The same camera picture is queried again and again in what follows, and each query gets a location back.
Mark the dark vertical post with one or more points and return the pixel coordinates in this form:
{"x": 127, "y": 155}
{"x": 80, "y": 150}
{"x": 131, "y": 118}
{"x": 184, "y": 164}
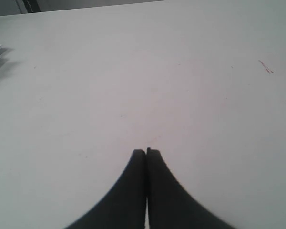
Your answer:
{"x": 31, "y": 6}

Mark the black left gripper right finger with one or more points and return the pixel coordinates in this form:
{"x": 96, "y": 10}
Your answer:
{"x": 169, "y": 204}

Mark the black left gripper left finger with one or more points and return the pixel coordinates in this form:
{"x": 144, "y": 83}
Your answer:
{"x": 124, "y": 206}

